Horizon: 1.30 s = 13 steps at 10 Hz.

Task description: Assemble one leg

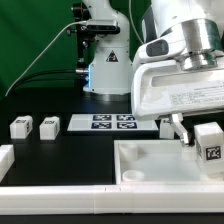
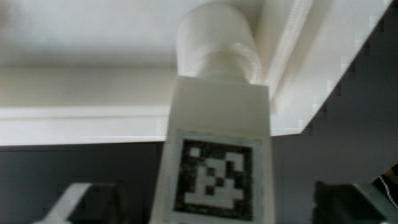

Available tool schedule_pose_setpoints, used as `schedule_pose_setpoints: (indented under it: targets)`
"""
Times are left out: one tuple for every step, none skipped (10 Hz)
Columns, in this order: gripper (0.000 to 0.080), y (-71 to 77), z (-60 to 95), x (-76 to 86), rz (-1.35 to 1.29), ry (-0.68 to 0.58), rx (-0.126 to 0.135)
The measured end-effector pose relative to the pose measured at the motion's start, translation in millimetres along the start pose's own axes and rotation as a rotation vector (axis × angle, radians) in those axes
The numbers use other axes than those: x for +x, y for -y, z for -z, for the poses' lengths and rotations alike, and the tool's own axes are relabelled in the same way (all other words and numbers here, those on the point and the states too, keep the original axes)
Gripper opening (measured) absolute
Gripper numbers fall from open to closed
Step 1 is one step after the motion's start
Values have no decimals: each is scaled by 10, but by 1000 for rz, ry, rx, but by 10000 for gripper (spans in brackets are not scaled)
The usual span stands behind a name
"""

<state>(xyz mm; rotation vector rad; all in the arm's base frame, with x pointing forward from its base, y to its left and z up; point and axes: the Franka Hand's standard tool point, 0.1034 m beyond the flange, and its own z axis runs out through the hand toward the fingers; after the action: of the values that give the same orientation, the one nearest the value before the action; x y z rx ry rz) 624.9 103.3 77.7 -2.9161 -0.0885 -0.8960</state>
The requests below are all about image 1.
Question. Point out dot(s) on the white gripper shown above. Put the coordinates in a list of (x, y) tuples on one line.
[(162, 89)]

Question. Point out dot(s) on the white square tabletop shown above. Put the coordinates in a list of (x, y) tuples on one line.
[(160, 162)]

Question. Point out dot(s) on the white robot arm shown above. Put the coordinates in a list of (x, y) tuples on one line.
[(200, 23)]

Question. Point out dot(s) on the white tag board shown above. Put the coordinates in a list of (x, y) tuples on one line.
[(109, 122)]

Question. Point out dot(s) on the white front obstacle bar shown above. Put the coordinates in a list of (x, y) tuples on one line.
[(111, 199)]

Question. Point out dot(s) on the white obstacle bar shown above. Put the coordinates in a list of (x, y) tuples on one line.
[(6, 159), (111, 199)]

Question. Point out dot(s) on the white left obstacle bar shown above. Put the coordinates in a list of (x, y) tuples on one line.
[(6, 159)]

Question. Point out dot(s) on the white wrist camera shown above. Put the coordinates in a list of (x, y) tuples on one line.
[(158, 50)]

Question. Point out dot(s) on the black camera on mount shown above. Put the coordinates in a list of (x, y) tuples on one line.
[(99, 26)]

